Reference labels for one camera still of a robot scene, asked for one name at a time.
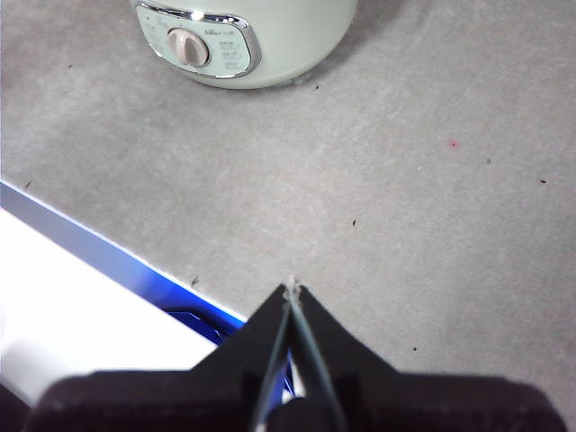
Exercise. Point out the green electric cooking pot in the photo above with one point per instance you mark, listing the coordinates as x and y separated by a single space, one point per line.
288 40

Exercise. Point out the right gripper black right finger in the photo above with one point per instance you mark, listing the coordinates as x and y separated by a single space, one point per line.
427 400

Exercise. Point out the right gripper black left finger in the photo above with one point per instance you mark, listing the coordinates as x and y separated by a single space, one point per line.
180 400

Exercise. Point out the blue table edge strip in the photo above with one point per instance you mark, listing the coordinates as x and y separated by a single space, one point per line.
90 243

